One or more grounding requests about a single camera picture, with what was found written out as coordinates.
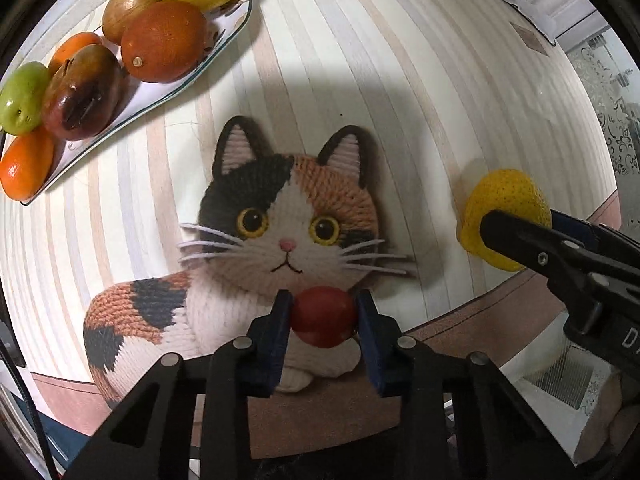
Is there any bright orange front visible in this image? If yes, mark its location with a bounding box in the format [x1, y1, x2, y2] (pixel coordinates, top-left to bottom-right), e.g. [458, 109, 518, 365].
[1, 125, 55, 202]

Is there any small red cherry tomato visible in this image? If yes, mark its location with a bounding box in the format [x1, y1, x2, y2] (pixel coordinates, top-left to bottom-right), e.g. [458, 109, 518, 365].
[291, 286, 357, 349]

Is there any dark orange fruit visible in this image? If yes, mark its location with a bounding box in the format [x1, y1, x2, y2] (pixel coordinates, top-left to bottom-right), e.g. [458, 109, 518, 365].
[120, 1, 208, 82]

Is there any white patterned oval plate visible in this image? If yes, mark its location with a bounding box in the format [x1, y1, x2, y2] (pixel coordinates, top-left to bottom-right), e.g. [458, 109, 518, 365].
[1, 0, 253, 205]

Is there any small brown coaster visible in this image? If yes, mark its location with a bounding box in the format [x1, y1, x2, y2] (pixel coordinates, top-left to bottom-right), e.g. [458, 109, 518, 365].
[511, 23, 548, 55]

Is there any white folded cloth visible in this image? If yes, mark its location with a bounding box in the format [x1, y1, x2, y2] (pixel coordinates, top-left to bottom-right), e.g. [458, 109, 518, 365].
[502, 0, 556, 46]

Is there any green apple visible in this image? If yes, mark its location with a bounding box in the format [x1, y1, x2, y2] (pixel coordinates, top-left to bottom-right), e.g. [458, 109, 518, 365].
[1, 62, 51, 136]

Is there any striped table cloth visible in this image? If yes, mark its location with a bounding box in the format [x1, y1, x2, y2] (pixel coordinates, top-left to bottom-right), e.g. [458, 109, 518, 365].
[1, 0, 620, 434]

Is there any dark red apple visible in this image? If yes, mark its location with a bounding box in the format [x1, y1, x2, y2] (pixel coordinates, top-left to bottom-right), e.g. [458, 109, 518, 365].
[41, 44, 124, 141]

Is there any brown kiwi fruit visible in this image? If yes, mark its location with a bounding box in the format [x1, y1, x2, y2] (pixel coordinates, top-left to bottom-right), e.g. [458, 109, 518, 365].
[102, 0, 160, 44]

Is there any knitted cat mat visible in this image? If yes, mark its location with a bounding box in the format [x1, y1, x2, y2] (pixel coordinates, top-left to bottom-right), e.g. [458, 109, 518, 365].
[82, 116, 394, 406]

